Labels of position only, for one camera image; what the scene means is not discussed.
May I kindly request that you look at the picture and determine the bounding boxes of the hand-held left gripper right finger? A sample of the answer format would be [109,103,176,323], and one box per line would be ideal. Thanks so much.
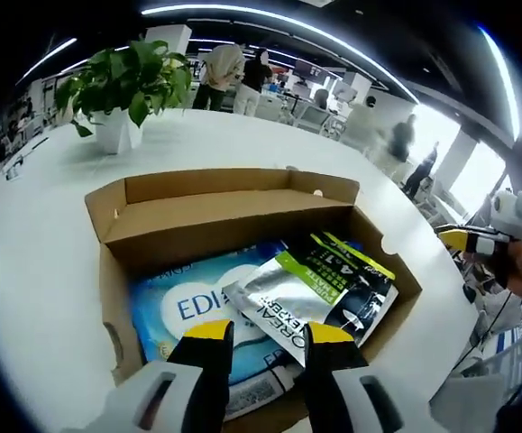
[302,321,437,433]

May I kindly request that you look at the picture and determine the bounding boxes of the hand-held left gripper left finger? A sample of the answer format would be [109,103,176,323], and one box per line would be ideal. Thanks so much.
[73,318,236,433]

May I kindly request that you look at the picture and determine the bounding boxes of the blue wet wipes pack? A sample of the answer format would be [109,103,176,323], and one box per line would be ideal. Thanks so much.
[127,241,309,420]

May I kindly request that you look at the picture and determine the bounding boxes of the silver green sachet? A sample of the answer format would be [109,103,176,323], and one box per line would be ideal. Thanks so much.
[222,230,400,369]

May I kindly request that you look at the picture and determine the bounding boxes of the brown cardboard shoe box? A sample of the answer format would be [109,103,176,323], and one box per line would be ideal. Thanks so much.
[84,167,424,429]

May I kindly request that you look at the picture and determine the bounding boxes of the white ceiling light strip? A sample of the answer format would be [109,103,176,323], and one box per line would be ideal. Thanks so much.
[141,3,420,104]
[477,24,522,142]
[15,37,78,86]

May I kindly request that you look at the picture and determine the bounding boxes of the dark hanging display screen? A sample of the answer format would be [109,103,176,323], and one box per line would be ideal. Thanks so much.
[292,60,329,80]

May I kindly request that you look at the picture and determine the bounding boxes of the potted green plant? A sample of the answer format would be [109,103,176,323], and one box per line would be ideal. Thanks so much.
[54,38,194,155]

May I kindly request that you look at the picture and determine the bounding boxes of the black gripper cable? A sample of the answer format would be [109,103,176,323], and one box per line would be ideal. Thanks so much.
[449,288,514,373]

